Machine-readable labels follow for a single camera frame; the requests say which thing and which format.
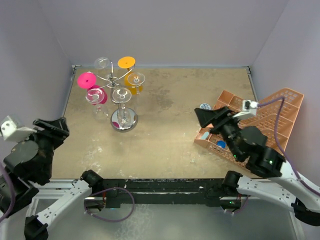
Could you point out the orange plastic basket rack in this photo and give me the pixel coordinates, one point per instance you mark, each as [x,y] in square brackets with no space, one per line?
[264,120]

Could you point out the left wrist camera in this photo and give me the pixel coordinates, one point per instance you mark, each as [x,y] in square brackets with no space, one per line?
[12,129]

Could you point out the chrome wine glass rack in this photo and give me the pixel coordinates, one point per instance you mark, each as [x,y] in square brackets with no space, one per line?
[108,97]

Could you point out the clear champagne flute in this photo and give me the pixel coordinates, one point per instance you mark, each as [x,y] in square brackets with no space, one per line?
[124,118]
[136,79]

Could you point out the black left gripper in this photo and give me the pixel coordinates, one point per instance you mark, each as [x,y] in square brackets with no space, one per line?
[57,130]

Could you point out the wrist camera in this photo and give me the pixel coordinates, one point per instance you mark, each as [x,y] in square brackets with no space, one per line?
[249,110]
[12,129]

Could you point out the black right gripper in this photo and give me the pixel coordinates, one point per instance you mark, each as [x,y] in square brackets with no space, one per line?
[217,117]

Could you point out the yellow plastic wine glass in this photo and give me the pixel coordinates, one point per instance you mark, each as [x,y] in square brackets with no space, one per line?
[129,63]

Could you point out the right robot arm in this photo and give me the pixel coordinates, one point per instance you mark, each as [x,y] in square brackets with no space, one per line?
[294,192]

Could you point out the black base frame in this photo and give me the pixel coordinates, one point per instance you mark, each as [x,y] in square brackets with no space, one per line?
[155,191]

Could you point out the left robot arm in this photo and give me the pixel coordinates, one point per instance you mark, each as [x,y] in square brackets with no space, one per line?
[29,165]

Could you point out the blue white small jar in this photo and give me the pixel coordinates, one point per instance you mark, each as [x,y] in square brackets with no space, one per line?
[205,106]

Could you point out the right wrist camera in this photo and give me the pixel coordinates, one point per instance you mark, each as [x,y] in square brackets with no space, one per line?
[249,110]

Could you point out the clear wine glass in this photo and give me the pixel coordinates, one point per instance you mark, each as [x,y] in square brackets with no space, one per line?
[104,67]
[97,98]

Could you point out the pink plastic wine glass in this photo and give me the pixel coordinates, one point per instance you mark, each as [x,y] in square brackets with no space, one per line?
[87,81]

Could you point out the blue round object in basket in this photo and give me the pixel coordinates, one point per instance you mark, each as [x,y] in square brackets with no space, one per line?
[221,144]

